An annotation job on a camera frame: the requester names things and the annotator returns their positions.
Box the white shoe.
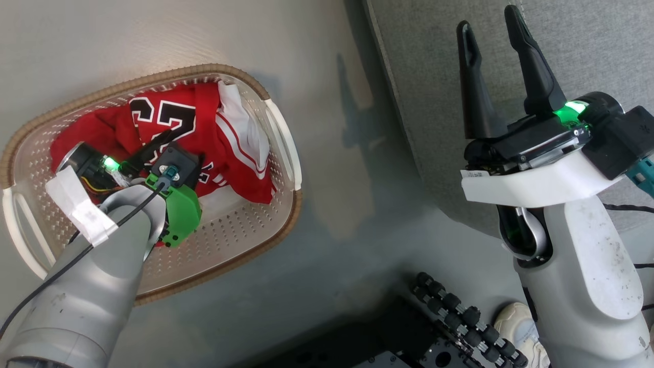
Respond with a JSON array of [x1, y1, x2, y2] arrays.
[[493, 302, 551, 368]]

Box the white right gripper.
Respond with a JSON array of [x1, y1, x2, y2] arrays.
[[456, 5, 627, 208]]

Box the red jersey with white trim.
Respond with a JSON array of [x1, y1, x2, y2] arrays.
[[110, 81, 275, 205]]

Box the white perforated laundry basket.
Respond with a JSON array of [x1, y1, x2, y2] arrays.
[[0, 63, 303, 307]]

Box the grey fabric seat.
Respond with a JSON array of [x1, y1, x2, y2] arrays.
[[363, 0, 654, 246]]

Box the red shorts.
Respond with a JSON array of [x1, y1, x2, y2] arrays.
[[50, 109, 137, 174]]

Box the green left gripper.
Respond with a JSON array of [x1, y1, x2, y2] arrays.
[[55, 129, 203, 249]]

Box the white tape strip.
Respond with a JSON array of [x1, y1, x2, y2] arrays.
[[45, 166, 119, 247]]

